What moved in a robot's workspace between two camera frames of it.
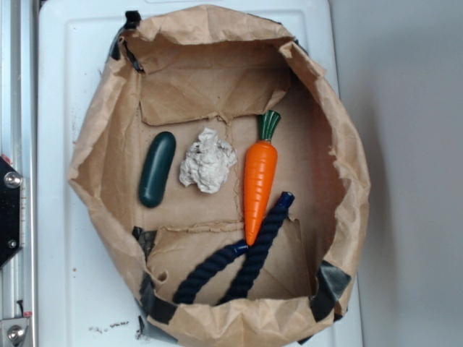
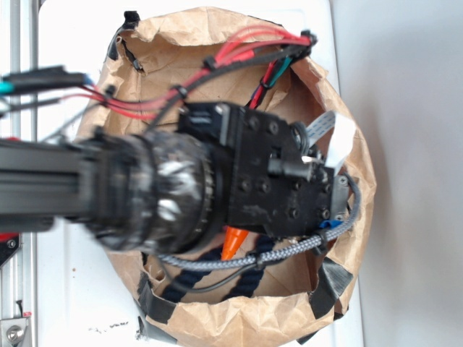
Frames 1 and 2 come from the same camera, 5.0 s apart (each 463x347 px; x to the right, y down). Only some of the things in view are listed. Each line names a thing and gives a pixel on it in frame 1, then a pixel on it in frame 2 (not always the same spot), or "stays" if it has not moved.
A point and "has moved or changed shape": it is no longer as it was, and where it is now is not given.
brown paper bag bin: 223,162 stays
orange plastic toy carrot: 260,172 has moved or changed shape
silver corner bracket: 13,330 stays
